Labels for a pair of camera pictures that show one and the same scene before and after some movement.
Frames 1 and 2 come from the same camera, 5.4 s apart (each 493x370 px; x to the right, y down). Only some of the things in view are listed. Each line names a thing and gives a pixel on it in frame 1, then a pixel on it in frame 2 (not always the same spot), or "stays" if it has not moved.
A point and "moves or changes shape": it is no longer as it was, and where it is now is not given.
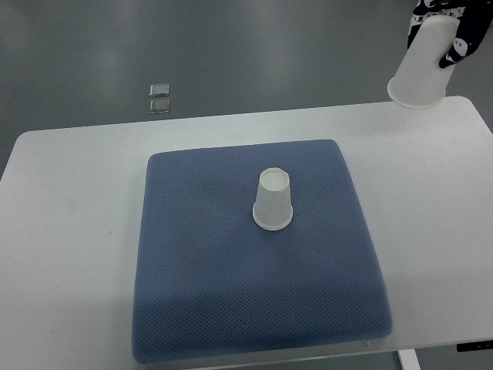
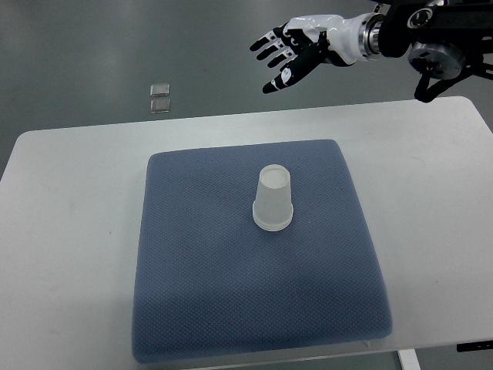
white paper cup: x=420 y=81 moves or changes shape
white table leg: x=408 y=359 stays
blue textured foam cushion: x=209 y=283 stays
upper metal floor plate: x=158 y=90 stays
